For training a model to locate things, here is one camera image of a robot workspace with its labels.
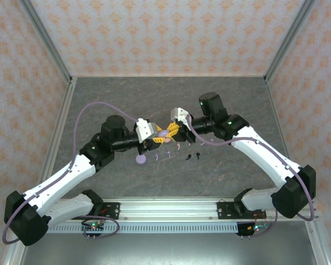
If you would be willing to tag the grey metal panel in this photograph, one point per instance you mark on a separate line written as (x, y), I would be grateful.
(168, 251)

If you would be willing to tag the controller board with LEDs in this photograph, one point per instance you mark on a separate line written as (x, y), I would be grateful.
(253, 228)
(93, 227)

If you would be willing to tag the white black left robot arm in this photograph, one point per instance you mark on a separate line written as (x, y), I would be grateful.
(58, 179)

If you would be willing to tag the pink earbud charging case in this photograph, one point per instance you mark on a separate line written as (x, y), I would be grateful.
(167, 140)

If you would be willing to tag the purple earbud charging case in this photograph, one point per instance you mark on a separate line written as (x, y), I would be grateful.
(141, 159)
(162, 133)

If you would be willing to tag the aluminium frame post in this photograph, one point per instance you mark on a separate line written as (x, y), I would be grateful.
(285, 45)
(51, 45)

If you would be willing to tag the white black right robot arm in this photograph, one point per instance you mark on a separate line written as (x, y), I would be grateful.
(264, 149)

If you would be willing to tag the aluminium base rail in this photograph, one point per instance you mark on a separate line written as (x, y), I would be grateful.
(168, 208)

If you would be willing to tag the aluminium side frame rail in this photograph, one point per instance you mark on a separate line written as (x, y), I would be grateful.
(69, 94)
(277, 110)

